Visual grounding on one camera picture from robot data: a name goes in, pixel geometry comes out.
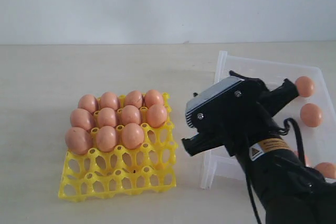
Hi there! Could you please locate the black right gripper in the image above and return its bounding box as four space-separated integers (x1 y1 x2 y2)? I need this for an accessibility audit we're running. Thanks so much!
181 79 299 156

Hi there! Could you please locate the brown egg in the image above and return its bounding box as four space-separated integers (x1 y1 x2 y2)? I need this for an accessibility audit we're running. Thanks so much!
78 94 99 114
146 104 167 128
96 126 118 153
294 151 311 167
122 123 144 150
70 108 96 132
314 162 336 179
144 89 164 108
97 108 118 128
295 76 315 98
99 91 120 110
65 127 93 155
121 105 141 125
124 90 143 109
300 103 323 127

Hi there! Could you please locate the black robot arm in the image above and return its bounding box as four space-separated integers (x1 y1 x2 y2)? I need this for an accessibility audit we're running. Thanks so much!
182 72 335 223

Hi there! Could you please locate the clear plastic bin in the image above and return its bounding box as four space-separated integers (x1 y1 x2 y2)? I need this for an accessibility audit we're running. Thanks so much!
201 51 335 189

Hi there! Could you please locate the yellow plastic egg tray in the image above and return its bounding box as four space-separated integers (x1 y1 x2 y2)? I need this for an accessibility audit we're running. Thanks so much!
57 92 179 202

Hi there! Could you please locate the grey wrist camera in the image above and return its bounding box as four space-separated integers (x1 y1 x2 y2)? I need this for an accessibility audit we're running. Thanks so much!
185 70 263 130

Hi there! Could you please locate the black cable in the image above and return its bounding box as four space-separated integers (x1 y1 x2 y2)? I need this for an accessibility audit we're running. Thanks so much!
228 70 307 224

